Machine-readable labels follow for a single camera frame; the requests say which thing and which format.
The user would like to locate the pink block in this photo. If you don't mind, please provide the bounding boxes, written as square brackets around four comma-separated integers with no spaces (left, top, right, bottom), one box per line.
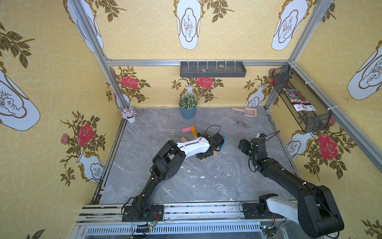
[182,127,191,133]

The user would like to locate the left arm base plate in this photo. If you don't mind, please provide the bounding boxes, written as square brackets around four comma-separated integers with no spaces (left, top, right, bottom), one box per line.
[122,205,164,222]

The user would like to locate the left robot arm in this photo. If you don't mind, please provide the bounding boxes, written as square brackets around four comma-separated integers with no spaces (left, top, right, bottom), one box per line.
[132,133,224,217]

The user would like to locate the amber orange block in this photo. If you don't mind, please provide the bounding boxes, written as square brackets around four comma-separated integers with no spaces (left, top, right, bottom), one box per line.
[190,126,198,139]

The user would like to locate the green plant in blue pot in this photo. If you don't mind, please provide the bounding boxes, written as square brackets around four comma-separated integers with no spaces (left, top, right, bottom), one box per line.
[179,93,198,119]

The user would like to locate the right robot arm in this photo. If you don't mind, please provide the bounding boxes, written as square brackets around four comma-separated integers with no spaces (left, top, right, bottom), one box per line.
[238,138,345,239]

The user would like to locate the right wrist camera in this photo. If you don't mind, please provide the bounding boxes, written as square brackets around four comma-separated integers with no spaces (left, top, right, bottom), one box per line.
[257,133,268,141]

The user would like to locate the pink flowers in white pot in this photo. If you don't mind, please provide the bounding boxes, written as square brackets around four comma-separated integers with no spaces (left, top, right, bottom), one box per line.
[121,107,137,123]

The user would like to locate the flower seed packet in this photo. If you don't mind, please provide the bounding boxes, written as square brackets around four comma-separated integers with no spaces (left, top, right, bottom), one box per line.
[284,89,316,112]

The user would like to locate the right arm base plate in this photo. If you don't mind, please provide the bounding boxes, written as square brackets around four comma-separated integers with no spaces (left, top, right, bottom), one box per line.
[239,202,284,220]

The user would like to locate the aluminium rail frame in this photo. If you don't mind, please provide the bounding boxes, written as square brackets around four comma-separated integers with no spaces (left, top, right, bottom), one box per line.
[70,201,308,239]

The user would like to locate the grey wall shelf tray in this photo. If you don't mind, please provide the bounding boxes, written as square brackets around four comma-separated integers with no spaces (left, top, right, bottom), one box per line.
[180,60,247,78]

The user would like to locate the black wire basket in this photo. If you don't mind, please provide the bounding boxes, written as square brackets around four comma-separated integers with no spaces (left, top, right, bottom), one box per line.
[271,66,331,132]

